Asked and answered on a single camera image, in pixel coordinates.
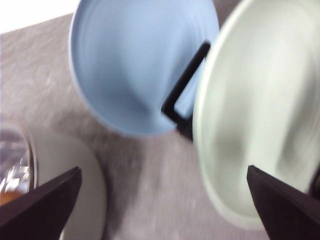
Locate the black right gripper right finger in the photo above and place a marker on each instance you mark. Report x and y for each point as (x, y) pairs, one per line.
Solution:
(287, 213)

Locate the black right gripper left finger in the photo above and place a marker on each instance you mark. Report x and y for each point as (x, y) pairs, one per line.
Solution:
(39, 215)

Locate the green plate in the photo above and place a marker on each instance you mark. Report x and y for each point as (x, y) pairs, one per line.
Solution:
(256, 102)

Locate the green electric steamer pot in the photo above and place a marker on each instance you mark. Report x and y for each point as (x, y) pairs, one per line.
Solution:
(30, 157)

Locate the blue plate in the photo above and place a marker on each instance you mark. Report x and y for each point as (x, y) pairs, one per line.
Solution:
(130, 54)

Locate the black dish rack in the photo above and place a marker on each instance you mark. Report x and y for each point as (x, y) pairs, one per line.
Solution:
(184, 124)

